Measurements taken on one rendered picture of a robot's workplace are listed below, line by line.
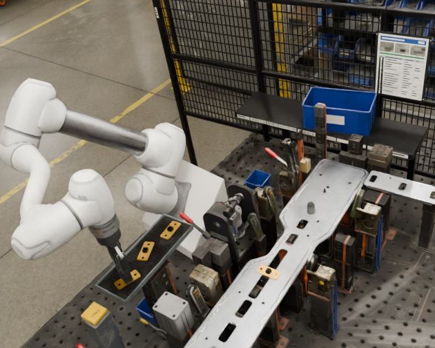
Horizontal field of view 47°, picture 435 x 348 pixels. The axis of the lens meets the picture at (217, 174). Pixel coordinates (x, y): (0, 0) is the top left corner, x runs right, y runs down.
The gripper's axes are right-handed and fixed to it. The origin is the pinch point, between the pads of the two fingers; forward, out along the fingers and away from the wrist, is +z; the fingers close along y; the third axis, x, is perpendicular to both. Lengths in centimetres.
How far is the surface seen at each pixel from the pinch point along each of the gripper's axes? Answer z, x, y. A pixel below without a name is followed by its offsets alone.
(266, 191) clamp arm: 10, 64, -6
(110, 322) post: 9.3, -11.4, 6.6
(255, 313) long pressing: 20.1, 29.0, 28.7
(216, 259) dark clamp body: 15.4, 31.2, 4.2
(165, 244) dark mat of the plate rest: 4.1, 17.5, -4.5
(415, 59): -15, 144, -2
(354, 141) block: 13, 113, -5
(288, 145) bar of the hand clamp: 0, 81, -11
